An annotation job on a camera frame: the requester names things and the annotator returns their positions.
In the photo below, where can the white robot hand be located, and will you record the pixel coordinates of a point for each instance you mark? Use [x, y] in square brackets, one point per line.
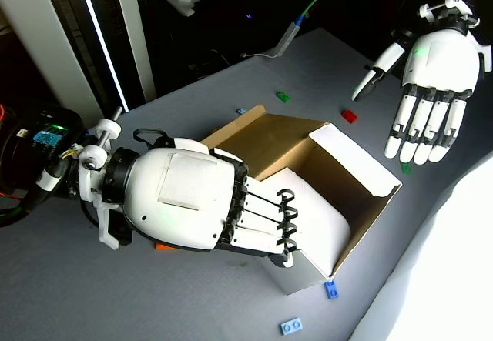
[181, 191]
[443, 60]

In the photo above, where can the white cabinet frame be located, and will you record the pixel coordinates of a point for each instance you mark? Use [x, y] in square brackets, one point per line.
[38, 48]

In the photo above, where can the bright blue toy brick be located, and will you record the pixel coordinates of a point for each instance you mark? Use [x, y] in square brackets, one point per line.
[331, 289]

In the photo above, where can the green toy brick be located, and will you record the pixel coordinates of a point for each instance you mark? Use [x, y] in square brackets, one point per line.
[284, 97]
[406, 168]

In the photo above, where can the small pale blue toy brick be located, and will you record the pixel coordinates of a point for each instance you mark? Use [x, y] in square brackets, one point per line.
[241, 111]

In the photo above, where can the orange toy brick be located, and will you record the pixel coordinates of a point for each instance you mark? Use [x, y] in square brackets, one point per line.
[165, 246]

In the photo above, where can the grey table cloth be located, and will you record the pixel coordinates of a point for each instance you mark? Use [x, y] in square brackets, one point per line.
[115, 298]

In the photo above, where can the red toy brick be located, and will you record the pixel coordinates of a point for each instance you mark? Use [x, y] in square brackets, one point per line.
[349, 116]

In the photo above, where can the white light strip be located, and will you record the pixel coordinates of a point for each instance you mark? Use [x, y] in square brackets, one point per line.
[102, 41]

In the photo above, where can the cardboard box with white outside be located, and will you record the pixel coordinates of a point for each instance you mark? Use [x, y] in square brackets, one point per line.
[269, 141]

